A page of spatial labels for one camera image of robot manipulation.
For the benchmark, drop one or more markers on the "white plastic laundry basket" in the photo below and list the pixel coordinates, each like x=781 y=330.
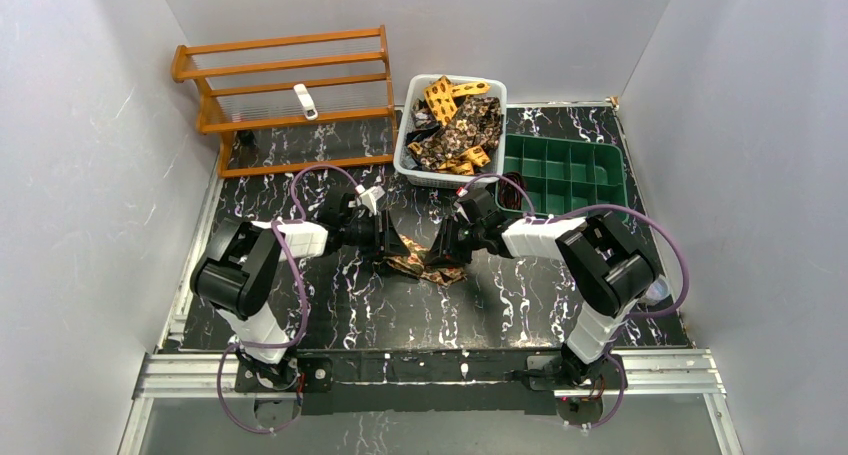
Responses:
x=446 y=180

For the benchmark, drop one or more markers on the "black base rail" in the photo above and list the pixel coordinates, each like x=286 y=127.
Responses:
x=536 y=381

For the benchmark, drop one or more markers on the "clear plastic cup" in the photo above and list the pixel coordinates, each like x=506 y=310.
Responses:
x=657 y=292

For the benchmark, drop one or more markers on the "green compartment tray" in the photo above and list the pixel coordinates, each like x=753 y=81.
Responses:
x=562 y=175

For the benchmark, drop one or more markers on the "dark blue floral tie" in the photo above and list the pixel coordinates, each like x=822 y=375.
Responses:
x=424 y=126

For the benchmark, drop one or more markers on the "dark red rolled tie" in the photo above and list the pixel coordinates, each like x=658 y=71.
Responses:
x=510 y=191

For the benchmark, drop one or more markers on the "cream flamingo paisley tie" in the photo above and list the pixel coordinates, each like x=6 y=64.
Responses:
x=412 y=265

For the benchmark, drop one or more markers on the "yellow beetle print tie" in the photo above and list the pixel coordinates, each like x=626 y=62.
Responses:
x=445 y=97

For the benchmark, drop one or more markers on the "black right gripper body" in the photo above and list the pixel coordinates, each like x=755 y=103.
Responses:
x=452 y=241

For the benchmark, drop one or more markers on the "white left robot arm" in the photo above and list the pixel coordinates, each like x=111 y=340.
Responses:
x=236 y=272

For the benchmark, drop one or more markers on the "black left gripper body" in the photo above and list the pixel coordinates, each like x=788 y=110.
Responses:
x=383 y=236

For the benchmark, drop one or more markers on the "orange wooden rack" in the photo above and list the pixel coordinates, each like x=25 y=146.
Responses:
x=247 y=87

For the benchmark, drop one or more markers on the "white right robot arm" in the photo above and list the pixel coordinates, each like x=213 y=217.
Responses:
x=610 y=268

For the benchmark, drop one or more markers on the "aluminium frame rail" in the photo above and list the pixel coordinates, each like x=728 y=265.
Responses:
x=649 y=372

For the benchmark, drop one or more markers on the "black tropical floral tie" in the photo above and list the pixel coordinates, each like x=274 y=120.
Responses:
x=464 y=146

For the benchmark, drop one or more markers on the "white clip on rack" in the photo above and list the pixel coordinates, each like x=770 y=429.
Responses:
x=306 y=101

